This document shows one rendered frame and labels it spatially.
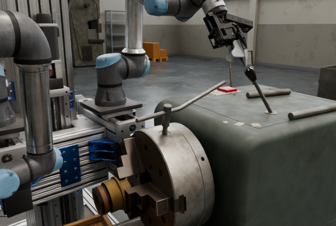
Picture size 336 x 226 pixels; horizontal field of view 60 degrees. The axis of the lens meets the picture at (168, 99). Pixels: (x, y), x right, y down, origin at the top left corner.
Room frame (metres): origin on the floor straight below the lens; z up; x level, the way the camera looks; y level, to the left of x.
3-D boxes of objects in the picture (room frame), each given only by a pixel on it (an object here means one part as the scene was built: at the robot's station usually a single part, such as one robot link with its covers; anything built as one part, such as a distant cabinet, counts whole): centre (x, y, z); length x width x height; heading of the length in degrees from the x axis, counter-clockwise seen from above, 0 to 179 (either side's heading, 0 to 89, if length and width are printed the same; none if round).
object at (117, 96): (1.37, 0.28, 1.21); 0.15 x 0.15 x 0.10
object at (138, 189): (0.67, 0.04, 1.09); 0.12 x 0.11 x 0.05; 31
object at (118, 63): (1.37, 0.27, 1.33); 0.13 x 0.12 x 0.14; 130
